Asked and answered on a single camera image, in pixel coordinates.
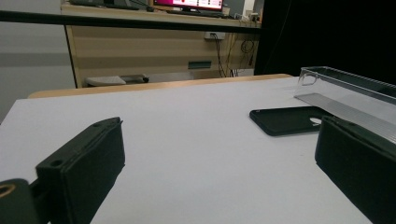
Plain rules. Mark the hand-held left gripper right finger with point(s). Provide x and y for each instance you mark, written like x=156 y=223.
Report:
x=358 y=168

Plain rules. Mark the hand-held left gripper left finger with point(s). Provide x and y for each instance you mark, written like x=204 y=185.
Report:
x=84 y=165

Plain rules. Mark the black phone case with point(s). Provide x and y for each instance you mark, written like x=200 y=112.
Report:
x=280 y=121

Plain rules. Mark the clear plastic box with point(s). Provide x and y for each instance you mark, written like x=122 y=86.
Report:
x=342 y=99

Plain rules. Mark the white chair base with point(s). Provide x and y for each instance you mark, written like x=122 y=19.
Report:
x=106 y=81

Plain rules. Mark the white table sheet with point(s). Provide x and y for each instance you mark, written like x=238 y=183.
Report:
x=202 y=161

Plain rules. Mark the light wooden desk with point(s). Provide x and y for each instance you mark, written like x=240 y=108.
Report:
x=140 y=46

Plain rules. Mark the black curtain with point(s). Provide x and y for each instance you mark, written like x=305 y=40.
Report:
x=327 y=34

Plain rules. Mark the green label holder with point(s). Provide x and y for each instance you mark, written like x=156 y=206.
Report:
x=199 y=64

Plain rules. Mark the black keyboard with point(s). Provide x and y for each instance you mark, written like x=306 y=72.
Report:
x=93 y=3

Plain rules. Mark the computer monitor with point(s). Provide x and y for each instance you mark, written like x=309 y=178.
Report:
x=186 y=3

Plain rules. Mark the white wall socket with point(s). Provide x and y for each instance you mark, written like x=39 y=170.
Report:
x=214 y=35

